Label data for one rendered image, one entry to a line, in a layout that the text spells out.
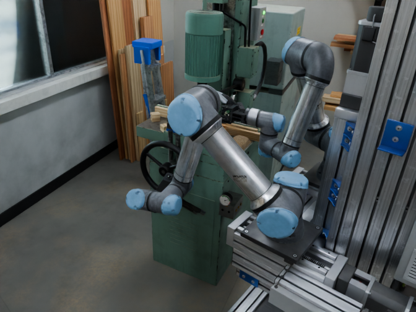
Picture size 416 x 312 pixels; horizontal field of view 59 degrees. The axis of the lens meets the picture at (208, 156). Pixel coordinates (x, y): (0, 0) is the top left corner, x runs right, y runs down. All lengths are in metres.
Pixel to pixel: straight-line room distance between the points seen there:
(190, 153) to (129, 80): 1.97
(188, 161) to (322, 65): 0.60
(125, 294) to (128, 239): 0.46
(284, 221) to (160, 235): 1.24
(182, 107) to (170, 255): 1.38
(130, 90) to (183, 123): 2.19
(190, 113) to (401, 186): 0.69
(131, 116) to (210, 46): 1.73
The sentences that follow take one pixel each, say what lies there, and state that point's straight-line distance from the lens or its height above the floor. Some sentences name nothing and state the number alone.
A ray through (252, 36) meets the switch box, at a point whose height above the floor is 1.34.
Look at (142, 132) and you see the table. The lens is 1.94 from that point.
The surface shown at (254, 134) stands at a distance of 1.81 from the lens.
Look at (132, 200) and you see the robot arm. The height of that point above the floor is 0.90.
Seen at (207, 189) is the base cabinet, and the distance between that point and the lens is 1.87.
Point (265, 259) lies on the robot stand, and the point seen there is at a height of 0.71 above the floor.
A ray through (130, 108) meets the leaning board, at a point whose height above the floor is 0.52.
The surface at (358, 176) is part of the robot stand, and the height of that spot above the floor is 1.06.
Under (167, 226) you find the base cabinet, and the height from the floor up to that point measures 0.31.
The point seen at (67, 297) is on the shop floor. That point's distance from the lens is 2.31.
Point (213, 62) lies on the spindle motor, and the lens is 1.76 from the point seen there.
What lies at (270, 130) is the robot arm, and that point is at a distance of 1.54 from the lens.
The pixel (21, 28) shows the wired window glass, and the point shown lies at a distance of 2.86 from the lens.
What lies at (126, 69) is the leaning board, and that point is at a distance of 3.20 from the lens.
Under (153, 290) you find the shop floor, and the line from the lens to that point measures 2.25.
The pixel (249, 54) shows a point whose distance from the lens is 1.91.
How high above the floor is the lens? 1.67
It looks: 28 degrees down
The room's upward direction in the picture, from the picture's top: 3 degrees clockwise
